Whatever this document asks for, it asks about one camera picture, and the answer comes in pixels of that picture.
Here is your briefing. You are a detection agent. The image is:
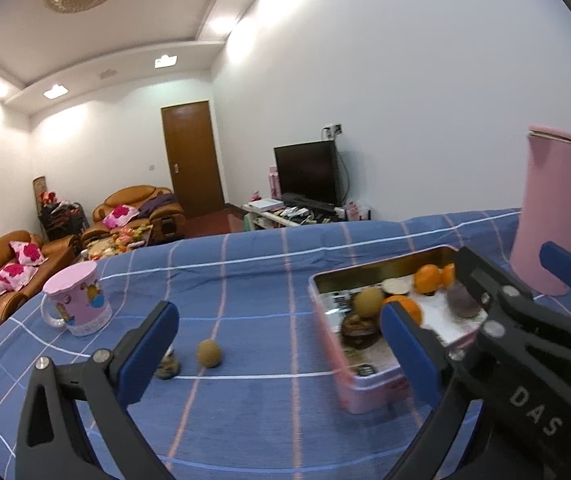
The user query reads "blue plaid cloth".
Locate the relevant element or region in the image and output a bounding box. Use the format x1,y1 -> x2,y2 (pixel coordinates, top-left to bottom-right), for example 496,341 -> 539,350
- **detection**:
0,207 -> 571,480

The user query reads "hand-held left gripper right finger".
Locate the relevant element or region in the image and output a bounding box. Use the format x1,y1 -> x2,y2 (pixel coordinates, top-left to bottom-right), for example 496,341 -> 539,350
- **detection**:
378,302 -> 496,480

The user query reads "printed paper lining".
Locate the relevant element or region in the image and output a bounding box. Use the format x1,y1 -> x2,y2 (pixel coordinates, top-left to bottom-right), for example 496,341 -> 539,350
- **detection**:
323,280 -> 489,377

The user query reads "black power cable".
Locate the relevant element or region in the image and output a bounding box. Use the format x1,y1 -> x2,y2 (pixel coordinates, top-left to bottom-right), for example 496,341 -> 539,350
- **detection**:
335,137 -> 352,206

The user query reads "dark brown mangosteen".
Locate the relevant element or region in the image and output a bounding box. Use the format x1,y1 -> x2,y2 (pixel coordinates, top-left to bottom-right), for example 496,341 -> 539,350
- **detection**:
340,312 -> 382,351
154,347 -> 182,380

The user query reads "pink tin box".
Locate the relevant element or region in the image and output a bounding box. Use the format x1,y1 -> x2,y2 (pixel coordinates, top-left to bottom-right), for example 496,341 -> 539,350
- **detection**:
308,245 -> 496,415

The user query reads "pink packet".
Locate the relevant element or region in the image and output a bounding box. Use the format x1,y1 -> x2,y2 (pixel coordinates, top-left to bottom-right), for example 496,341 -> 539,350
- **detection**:
345,200 -> 372,222

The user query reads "brown kiwi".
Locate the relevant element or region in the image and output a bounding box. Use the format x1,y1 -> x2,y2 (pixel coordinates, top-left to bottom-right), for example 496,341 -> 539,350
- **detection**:
196,339 -> 225,368
353,286 -> 385,318

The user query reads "pink cartoon mug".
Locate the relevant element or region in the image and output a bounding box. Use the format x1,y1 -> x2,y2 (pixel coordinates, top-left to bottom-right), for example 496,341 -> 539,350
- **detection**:
40,261 -> 114,337

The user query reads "pink thermos bottle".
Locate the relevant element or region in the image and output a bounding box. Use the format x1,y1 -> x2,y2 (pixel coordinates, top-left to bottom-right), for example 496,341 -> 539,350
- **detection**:
509,124 -> 571,297

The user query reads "purple blanket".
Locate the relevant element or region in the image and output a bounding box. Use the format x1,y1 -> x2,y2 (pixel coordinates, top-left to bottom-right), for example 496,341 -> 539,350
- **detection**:
138,195 -> 179,218

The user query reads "long brown leather sofa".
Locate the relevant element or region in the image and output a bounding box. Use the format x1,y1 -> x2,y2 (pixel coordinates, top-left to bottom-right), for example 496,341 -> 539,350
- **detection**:
0,230 -> 82,353

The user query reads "coffee table with snacks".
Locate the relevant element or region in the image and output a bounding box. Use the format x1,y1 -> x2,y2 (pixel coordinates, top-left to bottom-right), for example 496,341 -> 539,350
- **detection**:
83,225 -> 154,261

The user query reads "large orange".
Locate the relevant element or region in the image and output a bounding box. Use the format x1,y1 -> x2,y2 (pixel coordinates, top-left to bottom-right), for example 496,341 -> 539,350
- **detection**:
381,295 -> 423,326

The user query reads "black television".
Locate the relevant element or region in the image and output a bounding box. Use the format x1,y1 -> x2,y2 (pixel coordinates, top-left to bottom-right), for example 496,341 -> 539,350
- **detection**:
273,141 -> 342,206

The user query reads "black rack with clothes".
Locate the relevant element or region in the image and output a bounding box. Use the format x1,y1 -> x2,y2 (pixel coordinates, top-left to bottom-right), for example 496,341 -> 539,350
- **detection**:
38,190 -> 90,244

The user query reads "brown leather armchair sofa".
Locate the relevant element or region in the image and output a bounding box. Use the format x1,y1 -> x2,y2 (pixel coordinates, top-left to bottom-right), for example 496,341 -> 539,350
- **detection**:
83,186 -> 187,252

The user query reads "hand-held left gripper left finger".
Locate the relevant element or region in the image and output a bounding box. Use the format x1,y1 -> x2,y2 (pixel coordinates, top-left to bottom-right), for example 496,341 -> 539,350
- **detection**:
13,300 -> 181,480

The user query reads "purple passion fruit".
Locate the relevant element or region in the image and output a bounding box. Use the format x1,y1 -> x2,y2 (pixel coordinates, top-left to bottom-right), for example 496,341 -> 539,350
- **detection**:
446,282 -> 481,318

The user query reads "low television stand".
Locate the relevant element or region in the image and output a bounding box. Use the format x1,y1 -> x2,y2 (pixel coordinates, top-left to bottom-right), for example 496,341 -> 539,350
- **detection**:
240,202 -> 373,233

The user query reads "brown wooden door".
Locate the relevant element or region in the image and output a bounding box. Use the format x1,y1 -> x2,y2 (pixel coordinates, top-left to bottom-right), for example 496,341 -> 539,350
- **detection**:
160,101 -> 226,218

